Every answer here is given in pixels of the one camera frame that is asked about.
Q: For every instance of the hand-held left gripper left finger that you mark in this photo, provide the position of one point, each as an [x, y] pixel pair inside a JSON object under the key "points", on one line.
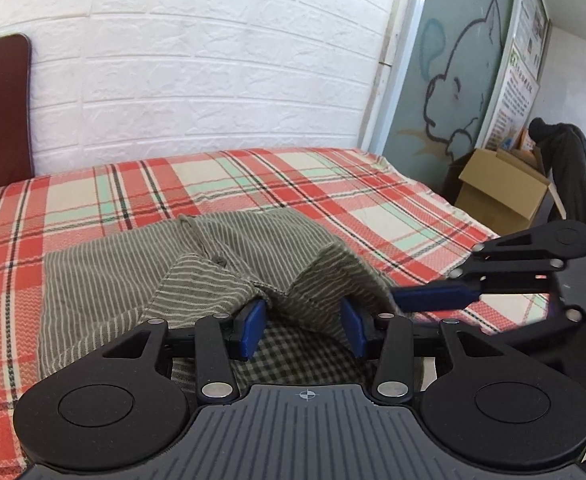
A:
{"points": [[253, 327]]}

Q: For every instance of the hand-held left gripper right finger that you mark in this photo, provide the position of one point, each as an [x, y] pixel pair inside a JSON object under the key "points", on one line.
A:
{"points": [[353, 327]]}

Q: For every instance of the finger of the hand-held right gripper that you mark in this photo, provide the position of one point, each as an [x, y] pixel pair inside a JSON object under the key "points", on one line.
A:
{"points": [[553, 327], [433, 297]]}

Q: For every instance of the green striped checked shirt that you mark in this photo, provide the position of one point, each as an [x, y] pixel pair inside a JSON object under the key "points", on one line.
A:
{"points": [[123, 270]]}

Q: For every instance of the cardboard box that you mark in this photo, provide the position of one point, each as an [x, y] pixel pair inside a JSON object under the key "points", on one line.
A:
{"points": [[498, 190]]}

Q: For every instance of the red plaid bed sheet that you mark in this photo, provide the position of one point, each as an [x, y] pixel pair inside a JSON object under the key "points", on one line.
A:
{"points": [[273, 175]]}

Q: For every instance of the pale blue cartoon door panel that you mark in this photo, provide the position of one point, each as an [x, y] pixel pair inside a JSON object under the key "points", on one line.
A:
{"points": [[453, 60]]}

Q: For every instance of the wall poster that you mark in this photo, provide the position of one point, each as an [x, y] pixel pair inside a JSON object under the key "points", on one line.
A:
{"points": [[513, 100], [530, 20]]}

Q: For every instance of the white door frame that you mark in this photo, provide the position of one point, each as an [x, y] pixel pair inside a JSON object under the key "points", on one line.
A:
{"points": [[393, 50]]}

